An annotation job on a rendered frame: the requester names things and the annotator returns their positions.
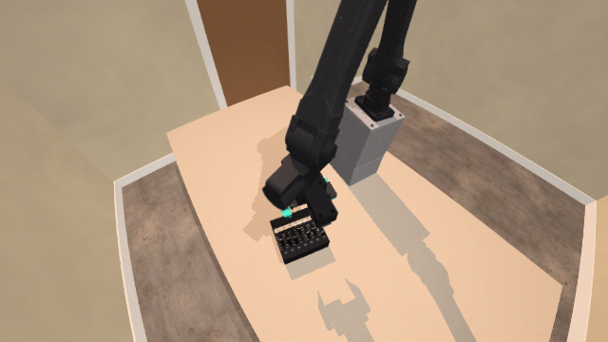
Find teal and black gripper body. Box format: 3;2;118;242
289;179;337;210

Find black lighting desk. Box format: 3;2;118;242
270;207;330;264

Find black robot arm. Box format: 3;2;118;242
262;0;417;228

